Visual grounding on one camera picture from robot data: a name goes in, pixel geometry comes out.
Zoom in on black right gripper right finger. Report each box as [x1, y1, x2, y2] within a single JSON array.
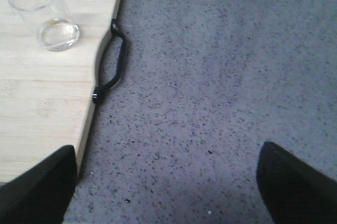
[[256, 141, 336, 223]]

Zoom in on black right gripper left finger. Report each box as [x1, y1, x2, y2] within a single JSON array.
[[1, 145, 77, 223]]

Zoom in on clear glass beaker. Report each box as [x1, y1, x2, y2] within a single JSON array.
[[7, 0, 80, 52]]

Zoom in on wooden cutting board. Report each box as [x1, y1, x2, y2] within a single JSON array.
[[1, 0, 121, 183]]

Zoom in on black cutting board handle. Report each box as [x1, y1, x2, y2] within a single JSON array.
[[92, 18, 127, 104]]

